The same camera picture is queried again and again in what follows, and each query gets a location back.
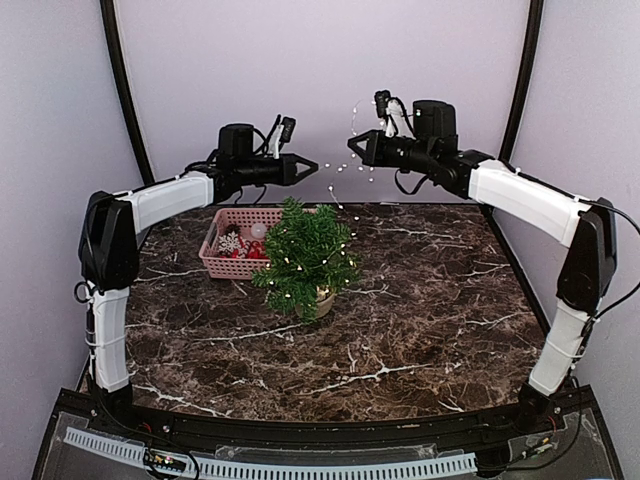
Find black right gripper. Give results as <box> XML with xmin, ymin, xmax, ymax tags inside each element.
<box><xmin>348</xmin><ymin>129</ymin><xmax>436</xmax><ymax>174</ymax></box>

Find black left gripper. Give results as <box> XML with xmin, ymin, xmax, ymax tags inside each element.
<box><xmin>238</xmin><ymin>153</ymin><xmax>318</xmax><ymax>187</ymax></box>

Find fairy light string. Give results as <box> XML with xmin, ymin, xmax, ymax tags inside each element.
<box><xmin>268</xmin><ymin>96</ymin><xmax>381</xmax><ymax>301</ymax></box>

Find small green christmas tree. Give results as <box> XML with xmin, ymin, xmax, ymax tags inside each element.
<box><xmin>252</xmin><ymin>197</ymin><xmax>359</xmax><ymax>323</ymax></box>

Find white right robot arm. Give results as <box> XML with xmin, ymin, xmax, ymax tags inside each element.
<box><xmin>347</xmin><ymin>90</ymin><xmax>617</xmax><ymax>434</ymax></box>

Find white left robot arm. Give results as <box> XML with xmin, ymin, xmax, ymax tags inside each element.
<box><xmin>78</xmin><ymin>117</ymin><xmax>318</xmax><ymax>394</ymax></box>

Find beige tree pot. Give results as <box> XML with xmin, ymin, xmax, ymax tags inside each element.
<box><xmin>303</xmin><ymin>286</ymin><xmax>336</xmax><ymax>321</ymax></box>

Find white ball ornament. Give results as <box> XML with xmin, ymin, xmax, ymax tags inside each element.
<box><xmin>250</xmin><ymin>222</ymin><xmax>268</xmax><ymax>241</ymax></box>

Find pink plastic basket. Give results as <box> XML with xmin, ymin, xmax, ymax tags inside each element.
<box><xmin>199</xmin><ymin>208</ymin><xmax>282</xmax><ymax>280</ymax></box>

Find white snowflake ornament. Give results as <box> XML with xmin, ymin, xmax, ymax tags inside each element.
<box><xmin>218</xmin><ymin>231</ymin><xmax>244</xmax><ymax>256</ymax></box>

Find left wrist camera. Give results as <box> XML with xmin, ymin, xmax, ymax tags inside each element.
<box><xmin>264</xmin><ymin>115</ymin><xmax>297</xmax><ymax>159</ymax></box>

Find white slotted cable duct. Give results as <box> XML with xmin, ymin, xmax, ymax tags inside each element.
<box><xmin>62</xmin><ymin>428</ymin><xmax>479</xmax><ymax>480</ymax></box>

